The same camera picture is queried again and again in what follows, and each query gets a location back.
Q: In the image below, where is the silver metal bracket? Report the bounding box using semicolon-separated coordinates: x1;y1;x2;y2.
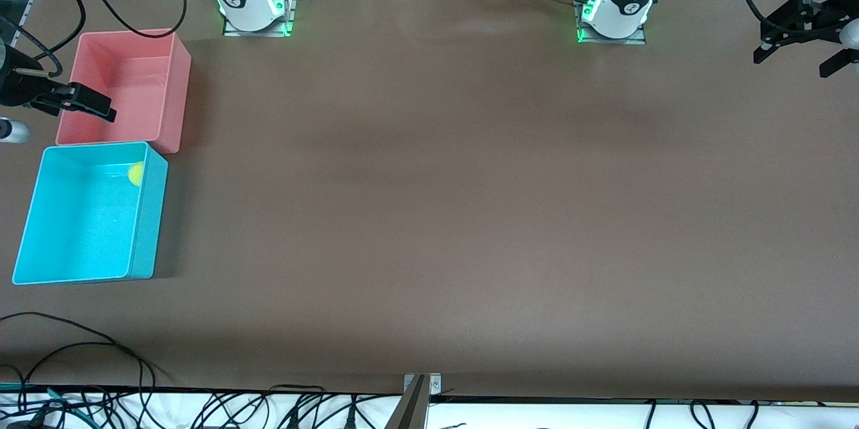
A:
403;373;442;395

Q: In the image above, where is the teal floor cable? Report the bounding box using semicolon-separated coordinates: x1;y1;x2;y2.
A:
0;383;91;426

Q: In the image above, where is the black looped floor cable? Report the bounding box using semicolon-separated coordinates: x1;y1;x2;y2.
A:
0;312;172;393

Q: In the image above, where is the grey metal bar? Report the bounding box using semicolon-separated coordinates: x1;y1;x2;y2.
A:
384;375;430;429

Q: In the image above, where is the blue plastic bin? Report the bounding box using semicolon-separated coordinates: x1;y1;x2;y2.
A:
11;141;169;285

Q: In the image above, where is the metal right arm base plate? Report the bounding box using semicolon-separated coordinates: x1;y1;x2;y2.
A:
223;0;300;38

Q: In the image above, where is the pink plastic bin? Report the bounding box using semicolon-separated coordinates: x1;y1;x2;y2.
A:
55;29;193;155

